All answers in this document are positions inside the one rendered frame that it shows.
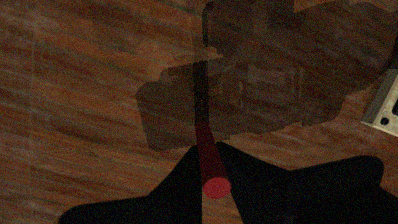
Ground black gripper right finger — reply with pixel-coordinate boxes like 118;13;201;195
216;141;384;224

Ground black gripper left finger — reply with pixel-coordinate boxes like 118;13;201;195
58;145;202;224

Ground dark red cylinder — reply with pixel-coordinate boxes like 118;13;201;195
195;121;231;199

